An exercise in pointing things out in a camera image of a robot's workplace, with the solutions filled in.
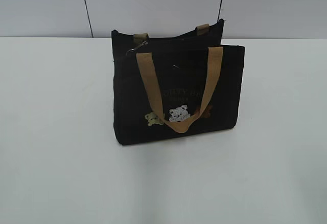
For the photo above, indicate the black canvas tote bag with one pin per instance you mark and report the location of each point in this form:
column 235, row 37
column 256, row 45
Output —
column 175, row 86

